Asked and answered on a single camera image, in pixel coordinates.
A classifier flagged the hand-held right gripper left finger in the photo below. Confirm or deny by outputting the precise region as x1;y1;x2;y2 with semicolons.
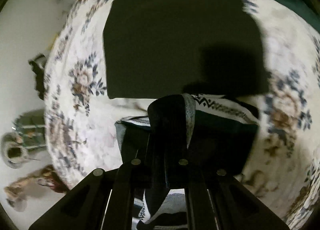
29;96;167;230

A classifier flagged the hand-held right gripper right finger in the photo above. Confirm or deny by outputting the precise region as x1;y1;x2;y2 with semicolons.
165;94;290;230

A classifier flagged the striped knit sweater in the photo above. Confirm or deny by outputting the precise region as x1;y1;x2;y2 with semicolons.
114;93;260;230

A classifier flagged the dark folded garment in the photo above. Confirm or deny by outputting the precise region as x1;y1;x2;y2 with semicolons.
103;0;272;100

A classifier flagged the teal storage rack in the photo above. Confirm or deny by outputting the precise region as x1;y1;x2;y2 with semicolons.
12;110;47;151

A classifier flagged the red printed bag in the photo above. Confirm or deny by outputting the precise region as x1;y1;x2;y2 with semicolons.
4;164;68;212

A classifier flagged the black hanging clothing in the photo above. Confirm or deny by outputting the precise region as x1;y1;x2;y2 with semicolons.
28;53;48;101

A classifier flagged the floral blanket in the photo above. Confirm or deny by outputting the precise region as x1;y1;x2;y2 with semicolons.
43;0;320;230

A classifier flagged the floor fan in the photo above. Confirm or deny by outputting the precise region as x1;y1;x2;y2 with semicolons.
1;130;41;170

